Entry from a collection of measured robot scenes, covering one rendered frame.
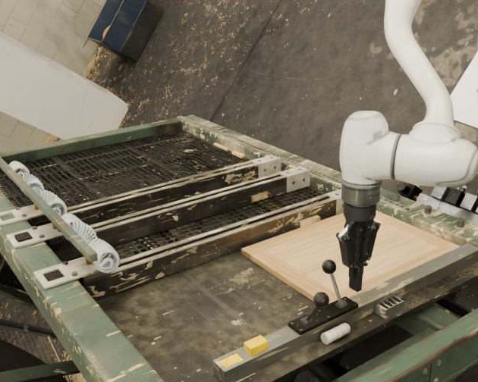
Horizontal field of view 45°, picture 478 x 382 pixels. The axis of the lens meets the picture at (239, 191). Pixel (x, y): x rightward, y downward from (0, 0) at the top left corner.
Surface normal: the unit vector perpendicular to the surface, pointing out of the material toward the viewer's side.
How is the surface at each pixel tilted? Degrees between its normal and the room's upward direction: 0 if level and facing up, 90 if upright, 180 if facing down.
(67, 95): 90
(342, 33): 0
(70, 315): 54
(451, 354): 90
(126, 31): 90
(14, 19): 90
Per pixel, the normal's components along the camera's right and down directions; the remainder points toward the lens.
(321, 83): -0.68, -0.34
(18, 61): 0.52, 0.38
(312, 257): -0.03, -0.92
